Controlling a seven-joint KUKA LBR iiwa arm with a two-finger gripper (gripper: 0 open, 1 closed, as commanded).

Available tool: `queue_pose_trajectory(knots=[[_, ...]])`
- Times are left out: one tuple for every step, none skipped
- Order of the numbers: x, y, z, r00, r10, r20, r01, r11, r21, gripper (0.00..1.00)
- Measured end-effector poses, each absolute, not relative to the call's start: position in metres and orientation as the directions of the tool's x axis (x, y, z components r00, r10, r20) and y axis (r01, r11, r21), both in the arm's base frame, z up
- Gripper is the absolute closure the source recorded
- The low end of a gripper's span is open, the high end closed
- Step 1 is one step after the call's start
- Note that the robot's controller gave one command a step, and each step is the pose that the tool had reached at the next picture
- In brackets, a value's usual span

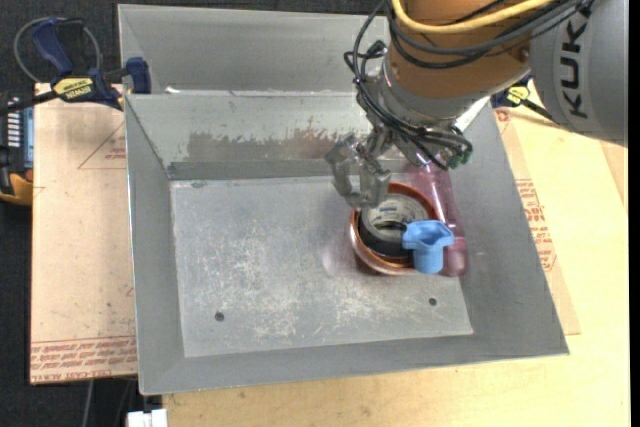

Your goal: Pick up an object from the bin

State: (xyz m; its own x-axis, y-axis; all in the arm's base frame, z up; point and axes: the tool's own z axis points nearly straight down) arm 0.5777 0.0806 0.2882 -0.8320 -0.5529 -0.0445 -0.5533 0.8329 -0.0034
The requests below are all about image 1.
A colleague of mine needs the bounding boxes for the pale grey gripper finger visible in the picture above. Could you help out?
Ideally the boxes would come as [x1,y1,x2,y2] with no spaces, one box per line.
[324,138,363,210]
[358,161,393,217]

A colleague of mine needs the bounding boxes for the black tape roll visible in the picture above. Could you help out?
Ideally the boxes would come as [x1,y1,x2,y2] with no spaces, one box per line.
[357,193,432,261]

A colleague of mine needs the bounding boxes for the clear pink plastic bottle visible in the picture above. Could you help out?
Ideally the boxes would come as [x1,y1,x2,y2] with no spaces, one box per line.
[403,159,472,279]

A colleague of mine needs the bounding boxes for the copper-coloured round bowl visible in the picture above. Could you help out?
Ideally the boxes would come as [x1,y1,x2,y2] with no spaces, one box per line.
[348,181,443,277]

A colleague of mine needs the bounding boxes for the blue plastic cap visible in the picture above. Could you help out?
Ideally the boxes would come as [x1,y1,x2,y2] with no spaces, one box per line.
[401,220,457,276]

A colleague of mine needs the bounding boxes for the grey metal bin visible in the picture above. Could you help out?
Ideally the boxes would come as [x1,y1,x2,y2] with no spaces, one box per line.
[117,3,571,397]

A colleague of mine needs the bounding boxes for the brown cardboard board, red print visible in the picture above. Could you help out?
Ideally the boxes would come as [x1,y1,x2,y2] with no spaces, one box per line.
[28,82,582,387]

